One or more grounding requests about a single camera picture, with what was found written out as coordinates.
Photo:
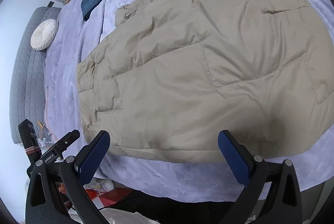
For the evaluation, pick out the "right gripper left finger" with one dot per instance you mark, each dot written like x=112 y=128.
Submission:
x=45 y=203

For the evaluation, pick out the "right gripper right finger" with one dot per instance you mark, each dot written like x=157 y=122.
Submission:
x=283 y=202

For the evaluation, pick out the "beige puffer jacket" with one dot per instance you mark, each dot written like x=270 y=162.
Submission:
x=174 y=73

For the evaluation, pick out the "grey quilted headboard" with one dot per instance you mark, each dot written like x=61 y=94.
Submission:
x=27 y=96

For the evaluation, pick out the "round cream pillow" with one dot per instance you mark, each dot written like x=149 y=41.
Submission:
x=44 y=34

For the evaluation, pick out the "lavender fleece blanket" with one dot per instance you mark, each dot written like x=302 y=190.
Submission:
x=75 y=39

